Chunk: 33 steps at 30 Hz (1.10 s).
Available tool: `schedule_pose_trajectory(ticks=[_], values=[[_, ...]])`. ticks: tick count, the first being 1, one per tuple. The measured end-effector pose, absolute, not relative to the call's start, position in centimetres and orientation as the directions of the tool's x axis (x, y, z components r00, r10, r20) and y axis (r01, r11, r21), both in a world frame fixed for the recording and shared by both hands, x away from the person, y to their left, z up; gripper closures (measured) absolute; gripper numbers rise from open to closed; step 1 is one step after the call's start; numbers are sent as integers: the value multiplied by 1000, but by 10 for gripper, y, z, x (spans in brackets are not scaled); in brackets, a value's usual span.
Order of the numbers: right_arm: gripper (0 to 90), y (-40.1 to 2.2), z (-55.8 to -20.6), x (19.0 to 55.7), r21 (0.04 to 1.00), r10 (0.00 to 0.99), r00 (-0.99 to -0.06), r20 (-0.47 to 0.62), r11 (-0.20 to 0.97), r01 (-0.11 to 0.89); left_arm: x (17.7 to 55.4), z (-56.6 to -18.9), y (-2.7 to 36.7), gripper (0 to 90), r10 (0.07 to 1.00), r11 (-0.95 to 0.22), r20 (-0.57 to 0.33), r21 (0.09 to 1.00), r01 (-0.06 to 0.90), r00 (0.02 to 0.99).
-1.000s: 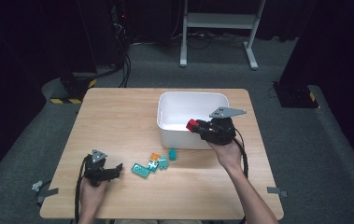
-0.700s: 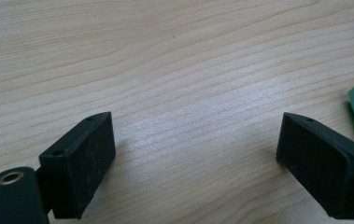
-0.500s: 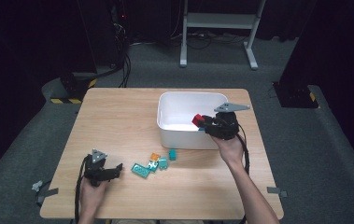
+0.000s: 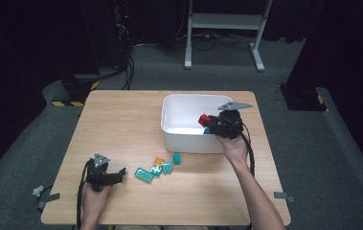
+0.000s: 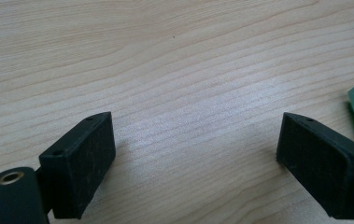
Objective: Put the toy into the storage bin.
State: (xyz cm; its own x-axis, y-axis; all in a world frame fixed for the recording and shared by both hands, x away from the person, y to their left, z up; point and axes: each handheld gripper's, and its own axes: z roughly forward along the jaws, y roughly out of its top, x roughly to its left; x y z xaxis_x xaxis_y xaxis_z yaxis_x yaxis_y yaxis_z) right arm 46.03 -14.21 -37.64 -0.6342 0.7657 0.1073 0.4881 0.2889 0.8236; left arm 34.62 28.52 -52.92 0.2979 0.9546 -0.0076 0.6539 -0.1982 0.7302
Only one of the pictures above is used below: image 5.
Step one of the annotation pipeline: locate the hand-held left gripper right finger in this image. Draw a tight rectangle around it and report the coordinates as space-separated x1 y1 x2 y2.
276 111 354 220

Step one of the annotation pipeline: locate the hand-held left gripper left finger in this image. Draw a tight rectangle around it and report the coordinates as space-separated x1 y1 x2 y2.
38 111 117 219

